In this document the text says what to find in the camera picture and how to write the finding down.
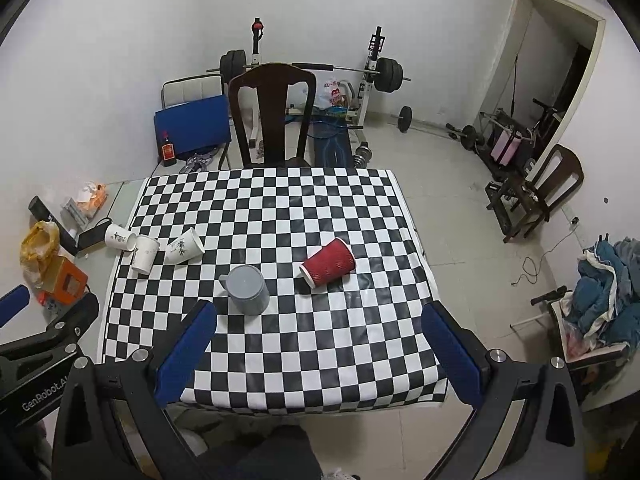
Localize brown wooden chair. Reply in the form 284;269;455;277
487;144;585;245

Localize thin floor cable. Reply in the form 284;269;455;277
510;217;581;286

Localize exercise machine frame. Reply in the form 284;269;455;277
480;97;565;161

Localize small barbell on floor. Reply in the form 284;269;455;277
397;106;481;152

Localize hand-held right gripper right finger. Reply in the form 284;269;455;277
421;301;587;480

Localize dark blue bench pad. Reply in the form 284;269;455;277
312;117;354;167

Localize pink box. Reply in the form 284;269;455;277
491;132;522;167

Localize blue board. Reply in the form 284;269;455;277
153;95;232;160

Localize orange cardboard box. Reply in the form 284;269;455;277
42;255;90;307

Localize red paper cup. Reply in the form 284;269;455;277
299;237;357;289

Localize orange snack bag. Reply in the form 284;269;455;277
75;181;109;219

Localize dark bottle red label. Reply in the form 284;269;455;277
160;131;178;168

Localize yellow plastic bag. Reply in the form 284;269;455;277
20;221;61;289

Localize long barbell black plates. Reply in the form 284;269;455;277
206;50;412;95

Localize grey mug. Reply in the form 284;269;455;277
218;265;271;316

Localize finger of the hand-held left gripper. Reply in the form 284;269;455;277
0;284;31;330
0;291;100;361

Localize white padded chrome chair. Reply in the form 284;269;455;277
161;75;232;171

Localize person's dark trouser leg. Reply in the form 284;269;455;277
220;425;324;480

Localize white door frame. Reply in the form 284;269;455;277
500;0;607;161

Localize grey clear packet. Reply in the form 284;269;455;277
61;199;91;229

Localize white weight bench rack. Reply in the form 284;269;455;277
248;17;386;142

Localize dark wooden chair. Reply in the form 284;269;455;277
228;62;318;170

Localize long black box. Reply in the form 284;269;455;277
28;196;81;256

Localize white red printed plastic bag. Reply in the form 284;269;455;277
320;79;354;111

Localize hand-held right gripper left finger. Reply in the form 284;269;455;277
51;299;221;480

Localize flat black device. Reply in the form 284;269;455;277
77;229;108;252

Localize white printed paper cup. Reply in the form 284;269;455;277
104;223;137;252
164;227;206;265
131;234;161;276

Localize plain white plastic bag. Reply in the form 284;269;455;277
290;82;317;109

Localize pile of blue clothes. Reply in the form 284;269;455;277
560;237;640;361

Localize black white checkered tablecloth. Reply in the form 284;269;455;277
97;167;447;406

